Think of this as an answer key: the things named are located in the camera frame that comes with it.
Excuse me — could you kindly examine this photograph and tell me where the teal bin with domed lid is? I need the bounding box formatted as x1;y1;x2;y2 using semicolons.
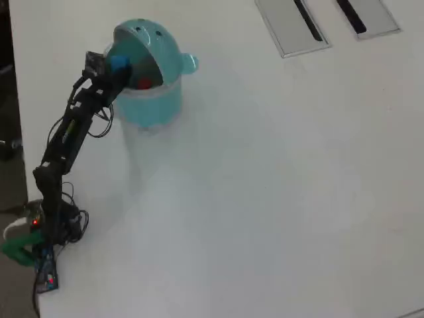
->
105;19;200;129

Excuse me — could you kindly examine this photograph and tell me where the green table clamp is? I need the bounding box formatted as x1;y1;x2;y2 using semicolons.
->
1;231;44;266

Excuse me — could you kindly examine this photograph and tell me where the grey adapter with red light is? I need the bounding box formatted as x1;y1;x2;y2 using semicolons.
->
25;199;46;231

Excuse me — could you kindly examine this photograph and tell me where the blue controller circuit board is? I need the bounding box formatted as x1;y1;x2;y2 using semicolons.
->
34;244;60;294

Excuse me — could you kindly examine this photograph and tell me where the black power cable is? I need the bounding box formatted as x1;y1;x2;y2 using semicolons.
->
30;278;42;317

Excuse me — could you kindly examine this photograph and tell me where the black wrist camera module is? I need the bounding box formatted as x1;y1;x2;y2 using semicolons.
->
84;51;107;76

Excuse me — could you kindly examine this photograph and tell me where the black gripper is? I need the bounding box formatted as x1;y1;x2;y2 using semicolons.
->
87;59;133;102

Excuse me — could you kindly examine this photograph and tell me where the blue lego block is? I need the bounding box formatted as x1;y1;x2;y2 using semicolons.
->
110;55;131;72

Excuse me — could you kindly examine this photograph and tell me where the silver table cable hatch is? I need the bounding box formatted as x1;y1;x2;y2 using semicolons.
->
254;0;333;59
334;0;403;41

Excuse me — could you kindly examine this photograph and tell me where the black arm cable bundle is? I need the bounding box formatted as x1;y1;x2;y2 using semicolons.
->
48;76;115;138

